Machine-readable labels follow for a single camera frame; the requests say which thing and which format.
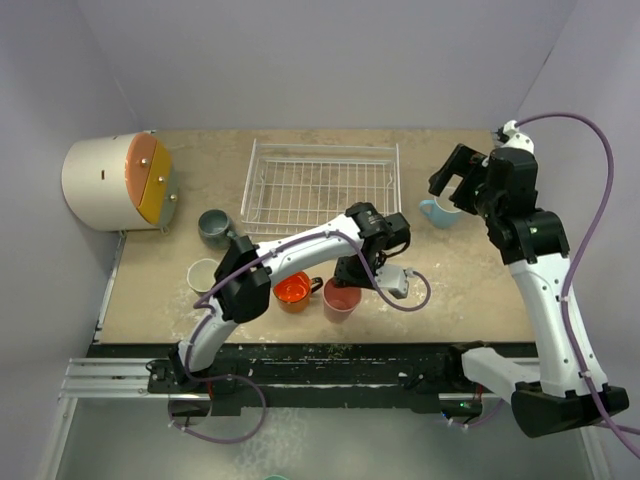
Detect pink tumbler cup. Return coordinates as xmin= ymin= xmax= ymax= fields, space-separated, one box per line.
xmin=323 ymin=278 xmax=362 ymax=323

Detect light blue mug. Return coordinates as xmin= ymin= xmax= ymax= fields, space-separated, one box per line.
xmin=419 ymin=196 xmax=462 ymax=229

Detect orange cup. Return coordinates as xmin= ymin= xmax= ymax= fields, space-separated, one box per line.
xmin=273 ymin=271 xmax=324 ymax=314

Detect grey-blue round mug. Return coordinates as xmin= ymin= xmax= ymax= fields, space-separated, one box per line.
xmin=197 ymin=209 xmax=238 ymax=249

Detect black faceted mug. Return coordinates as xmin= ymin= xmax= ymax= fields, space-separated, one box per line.
xmin=186 ymin=258 xmax=219 ymax=296

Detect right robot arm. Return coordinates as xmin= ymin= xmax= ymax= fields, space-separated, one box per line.
xmin=429 ymin=144 xmax=629 ymax=438

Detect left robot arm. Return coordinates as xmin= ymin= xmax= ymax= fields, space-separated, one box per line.
xmin=169 ymin=202 xmax=411 ymax=392

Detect round cream drawer cabinet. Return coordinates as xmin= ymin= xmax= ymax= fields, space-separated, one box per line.
xmin=61 ymin=131 xmax=178 ymax=232

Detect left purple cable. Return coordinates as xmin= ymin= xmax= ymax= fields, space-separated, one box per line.
xmin=167 ymin=230 xmax=432 ymax=444

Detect purple cable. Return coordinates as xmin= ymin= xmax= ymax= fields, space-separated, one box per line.
xmin=167 ymin=230 xmax=432 ymax=444
xmin=447 ymin=112 xmax=640 ymax=459

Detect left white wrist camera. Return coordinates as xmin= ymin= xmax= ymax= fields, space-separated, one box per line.
xmin=375 ymin=264 xmax=415 ymax=299

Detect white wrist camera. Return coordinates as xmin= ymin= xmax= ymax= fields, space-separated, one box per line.
xmin=495 ymin=120 xmax=534 ymax=154
xmin=375 ymin=264 xmax=415 ymax=299

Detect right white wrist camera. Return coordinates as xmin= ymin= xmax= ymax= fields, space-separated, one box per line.
xmin=495 ymin=120 xmax=534 ymax=154

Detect white wire dish rack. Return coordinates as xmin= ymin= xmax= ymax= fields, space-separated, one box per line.
xmin=240 ymin=140 xmax=401 ymax=238

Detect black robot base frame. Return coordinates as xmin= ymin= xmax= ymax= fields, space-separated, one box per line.
xmin=87 ymin=342 xmax=541 ymax=416

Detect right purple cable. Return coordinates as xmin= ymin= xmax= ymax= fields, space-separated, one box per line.
xmin=447 ymin=112 xmax=640 ymax=459

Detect aluminium frame rails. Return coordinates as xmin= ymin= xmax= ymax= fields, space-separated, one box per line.
xmin=37 ymin=130 xmax=614 ymax=480

